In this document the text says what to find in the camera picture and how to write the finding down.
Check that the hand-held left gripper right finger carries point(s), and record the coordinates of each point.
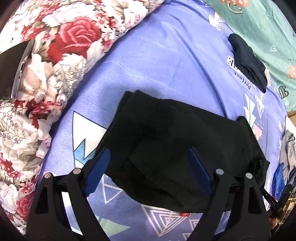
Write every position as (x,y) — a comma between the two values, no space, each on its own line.
(200,172)

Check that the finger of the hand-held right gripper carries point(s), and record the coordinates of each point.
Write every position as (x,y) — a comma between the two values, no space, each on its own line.
(269,198)

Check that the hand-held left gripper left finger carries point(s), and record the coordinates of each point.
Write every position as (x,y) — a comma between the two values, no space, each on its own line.
(97,171)

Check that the black pants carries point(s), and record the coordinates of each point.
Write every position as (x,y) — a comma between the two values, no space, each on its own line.
(175,143)

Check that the folded navy pants grey waistband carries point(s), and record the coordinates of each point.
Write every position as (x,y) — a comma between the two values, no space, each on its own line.
(249,64)

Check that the person's right hand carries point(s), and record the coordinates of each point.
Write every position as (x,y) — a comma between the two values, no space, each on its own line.
(274,224)

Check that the blue garment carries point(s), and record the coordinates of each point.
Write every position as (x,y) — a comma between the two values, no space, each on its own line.
(278,180)

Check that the grey garment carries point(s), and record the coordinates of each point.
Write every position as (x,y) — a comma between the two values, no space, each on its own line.
(289,146)

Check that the floral quilt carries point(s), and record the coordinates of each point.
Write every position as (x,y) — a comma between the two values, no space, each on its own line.
(46,92)

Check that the purple printed bed sheet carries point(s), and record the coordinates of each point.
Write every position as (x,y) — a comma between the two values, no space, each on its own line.
(161,58)

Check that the dark tablet silver edge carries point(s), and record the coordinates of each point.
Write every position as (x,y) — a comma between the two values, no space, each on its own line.
(11,69)

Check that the teal heart-printed sheet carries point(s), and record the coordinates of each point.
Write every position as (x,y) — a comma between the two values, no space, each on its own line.
(266,30)

